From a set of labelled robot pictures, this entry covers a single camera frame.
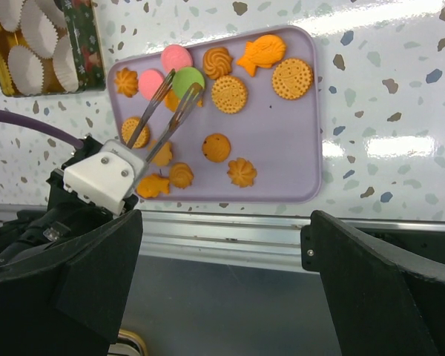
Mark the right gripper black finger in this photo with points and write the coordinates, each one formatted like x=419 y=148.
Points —
x=69 y=298

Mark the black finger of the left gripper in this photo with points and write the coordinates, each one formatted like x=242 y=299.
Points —
x=383 y=300

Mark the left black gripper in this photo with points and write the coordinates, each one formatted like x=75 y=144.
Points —
x=66 y=216

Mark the small orange fish cookie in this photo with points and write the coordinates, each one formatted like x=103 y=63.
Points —
x=172 y=101

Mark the gold cookie tin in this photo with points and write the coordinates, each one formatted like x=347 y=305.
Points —
x=84 y=39

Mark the green round cookie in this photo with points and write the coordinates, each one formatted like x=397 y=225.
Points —
x=184 y=78

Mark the pink round cookie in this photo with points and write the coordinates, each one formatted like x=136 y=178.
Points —
x=175 y=57
x=149 y=82

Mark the orange fish cookie bottom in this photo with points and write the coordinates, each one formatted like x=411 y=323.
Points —
x=152 y=186

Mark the flower cookie left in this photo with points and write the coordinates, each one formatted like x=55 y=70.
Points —
x=164 y=156

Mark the swirl cookie bottom left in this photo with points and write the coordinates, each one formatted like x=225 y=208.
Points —
x=181 y=175

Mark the swirl cookie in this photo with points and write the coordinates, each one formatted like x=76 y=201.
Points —
x=241 y=172
x=126 y=82
x=217 y=62
x=181 y=175

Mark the swirl cookie top left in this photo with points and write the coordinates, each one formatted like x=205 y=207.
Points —
x=126 y=82

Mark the white paper cup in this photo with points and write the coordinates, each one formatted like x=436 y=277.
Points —
x=37 y=30
x=10 y=14
x=26 y=70
x=64 y=65
x=53 y=10

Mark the round chip cookie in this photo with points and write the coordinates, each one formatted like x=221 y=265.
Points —
x=216 y=147

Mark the swirl cookie bottom right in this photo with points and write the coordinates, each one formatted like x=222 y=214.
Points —
x=241 y=172

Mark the round dotted cookie centre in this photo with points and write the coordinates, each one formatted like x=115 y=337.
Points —
x=229 y=94

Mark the lilac plastic tray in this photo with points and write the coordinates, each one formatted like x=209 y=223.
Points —
x=280 y=137

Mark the swirl cookie top centre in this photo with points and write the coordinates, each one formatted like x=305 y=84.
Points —
x=217 y=62

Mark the round dotted cookie right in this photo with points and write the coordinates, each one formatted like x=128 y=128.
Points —
x=292 y=78

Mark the orange fish cookie top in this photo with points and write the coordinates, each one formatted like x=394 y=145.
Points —
x=263 y=52

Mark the aluminium rail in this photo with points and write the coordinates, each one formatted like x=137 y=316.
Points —
x=260 y=241

